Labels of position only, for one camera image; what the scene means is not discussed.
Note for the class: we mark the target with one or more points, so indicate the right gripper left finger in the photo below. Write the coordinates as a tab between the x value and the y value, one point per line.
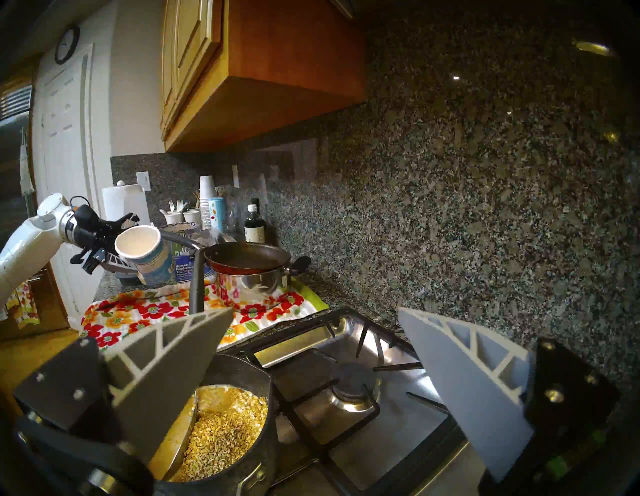
165	380

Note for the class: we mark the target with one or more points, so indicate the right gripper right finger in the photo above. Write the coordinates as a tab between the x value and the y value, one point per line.
465	395

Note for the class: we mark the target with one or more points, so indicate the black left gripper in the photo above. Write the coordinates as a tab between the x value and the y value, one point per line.
102	235

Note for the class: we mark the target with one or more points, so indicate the white blue oatmeal paper cup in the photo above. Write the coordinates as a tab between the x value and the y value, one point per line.
145	255

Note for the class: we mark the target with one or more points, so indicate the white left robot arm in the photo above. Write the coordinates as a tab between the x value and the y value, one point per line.
25	250

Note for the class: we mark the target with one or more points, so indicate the steel pot with red inside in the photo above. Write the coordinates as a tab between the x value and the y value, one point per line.
250	285

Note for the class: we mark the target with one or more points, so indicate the white paper towel roll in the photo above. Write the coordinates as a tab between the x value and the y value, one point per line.
125	205

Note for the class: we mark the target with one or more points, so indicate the white utensil holder cup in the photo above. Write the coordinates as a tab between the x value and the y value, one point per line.
173	218
192	216

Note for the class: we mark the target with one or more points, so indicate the blue foil box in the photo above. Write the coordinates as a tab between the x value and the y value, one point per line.
182	265

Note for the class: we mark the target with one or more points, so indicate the floral kitchen towel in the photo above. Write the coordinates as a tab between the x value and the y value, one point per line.
150	310

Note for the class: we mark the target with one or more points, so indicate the stack of white paper cups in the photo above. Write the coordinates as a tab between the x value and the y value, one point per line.
206	195

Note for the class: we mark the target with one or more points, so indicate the stainless steel gas cooktop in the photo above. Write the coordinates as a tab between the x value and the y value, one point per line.
380	440

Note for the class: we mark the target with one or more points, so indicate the light blue patterned cup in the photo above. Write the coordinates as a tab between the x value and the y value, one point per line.
217	215

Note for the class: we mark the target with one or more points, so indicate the white panel door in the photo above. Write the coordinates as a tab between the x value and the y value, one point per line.
65	150

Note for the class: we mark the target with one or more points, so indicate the hanging floral dish towel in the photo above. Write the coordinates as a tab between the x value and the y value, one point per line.
25	305

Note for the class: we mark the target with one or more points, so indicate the small dark saucepan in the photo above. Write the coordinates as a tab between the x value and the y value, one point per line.
250	465

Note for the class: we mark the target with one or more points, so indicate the white hanging cloth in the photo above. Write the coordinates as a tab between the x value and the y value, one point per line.
26	170

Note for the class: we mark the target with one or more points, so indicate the dark bottle with white label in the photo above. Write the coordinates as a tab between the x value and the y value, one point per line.
255	230

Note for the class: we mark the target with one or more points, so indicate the stainless steel refrigerator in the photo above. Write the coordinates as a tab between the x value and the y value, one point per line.
12	165

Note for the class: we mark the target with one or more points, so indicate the black cast iron grate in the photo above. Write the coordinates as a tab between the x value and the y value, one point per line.
295	422

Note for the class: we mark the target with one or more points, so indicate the wooden upper cabinet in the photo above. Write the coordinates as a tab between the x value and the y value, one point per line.
280	60

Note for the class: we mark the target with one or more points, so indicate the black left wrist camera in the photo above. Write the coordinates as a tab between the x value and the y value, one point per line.
86	216

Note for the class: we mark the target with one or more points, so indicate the white light switch plate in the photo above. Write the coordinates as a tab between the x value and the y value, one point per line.
143	181

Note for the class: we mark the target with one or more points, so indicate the white backsplash switch plate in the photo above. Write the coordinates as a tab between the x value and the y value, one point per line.
235	176

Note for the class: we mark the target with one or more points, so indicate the round wall clock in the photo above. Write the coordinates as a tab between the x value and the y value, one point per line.
67	45

